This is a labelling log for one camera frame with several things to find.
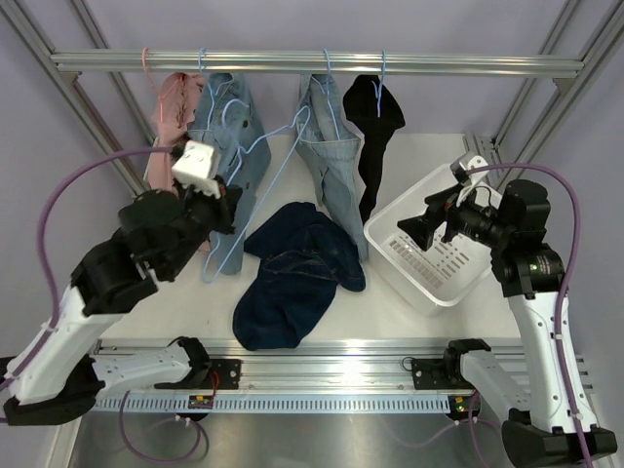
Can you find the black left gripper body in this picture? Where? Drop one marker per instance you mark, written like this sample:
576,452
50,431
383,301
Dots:
205,214

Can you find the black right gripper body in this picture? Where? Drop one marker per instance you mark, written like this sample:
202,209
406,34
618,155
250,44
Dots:
462,214

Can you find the light blue wire hanger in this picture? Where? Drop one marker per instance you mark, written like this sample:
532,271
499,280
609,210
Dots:
245,156

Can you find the light denim skirt with buttons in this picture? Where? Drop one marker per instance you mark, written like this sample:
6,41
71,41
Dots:
238,89

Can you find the dark blue denim skirt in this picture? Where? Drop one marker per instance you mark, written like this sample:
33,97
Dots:
304,257

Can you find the light blue hanger of denim skirt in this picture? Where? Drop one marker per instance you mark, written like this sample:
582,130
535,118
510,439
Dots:
213,92

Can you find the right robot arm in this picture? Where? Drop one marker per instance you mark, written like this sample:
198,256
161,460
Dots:
550,424

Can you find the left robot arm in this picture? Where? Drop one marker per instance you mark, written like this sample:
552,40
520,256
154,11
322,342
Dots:
158,234

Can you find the light denim jeans on hanger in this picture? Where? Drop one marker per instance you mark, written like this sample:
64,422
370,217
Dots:
331,163

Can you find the light blue hanger of black garment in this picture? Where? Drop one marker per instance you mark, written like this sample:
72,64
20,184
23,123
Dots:
381,83

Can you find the light blue hanger of jeans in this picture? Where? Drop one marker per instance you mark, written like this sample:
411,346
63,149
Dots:
328,93

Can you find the pink hanger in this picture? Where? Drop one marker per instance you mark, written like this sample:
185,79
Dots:
148,74

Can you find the white plastic basket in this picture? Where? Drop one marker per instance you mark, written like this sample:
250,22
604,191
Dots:
432,280

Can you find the pink dress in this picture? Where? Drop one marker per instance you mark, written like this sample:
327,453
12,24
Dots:
178,99

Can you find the black hanging garment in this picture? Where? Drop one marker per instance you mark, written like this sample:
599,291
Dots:
359,104

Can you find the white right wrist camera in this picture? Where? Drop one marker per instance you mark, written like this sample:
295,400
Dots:
469,170

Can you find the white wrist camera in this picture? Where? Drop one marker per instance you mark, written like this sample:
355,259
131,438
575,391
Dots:
196,166
469,170

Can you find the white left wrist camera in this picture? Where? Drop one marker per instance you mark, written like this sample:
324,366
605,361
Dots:
196,166

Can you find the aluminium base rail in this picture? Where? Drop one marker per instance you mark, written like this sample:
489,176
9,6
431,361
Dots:
337,366

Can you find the slotted cable duct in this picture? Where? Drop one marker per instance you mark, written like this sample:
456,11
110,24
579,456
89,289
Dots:
285,404

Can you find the aluminium extrusion frame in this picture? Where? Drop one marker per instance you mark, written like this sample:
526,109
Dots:
379,313

